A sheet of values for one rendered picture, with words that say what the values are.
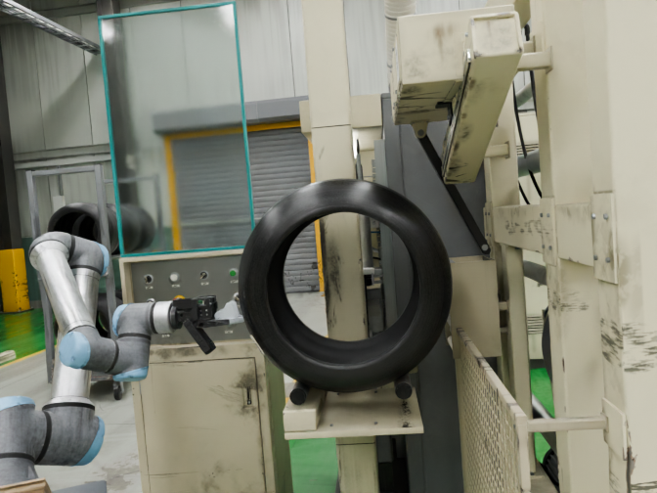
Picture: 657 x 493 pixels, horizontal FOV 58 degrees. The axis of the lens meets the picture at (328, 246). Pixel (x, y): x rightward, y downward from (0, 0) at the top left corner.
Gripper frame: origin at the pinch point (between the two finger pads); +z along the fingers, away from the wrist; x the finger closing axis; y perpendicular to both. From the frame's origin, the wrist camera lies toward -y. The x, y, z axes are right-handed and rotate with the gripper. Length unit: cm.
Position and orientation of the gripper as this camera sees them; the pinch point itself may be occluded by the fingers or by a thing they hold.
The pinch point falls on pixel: (244, 320)
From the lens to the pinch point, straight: 172.0
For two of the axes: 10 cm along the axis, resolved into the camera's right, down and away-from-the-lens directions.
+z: 9.9, -0.7, -0.9
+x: 0.8, -0.6, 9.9
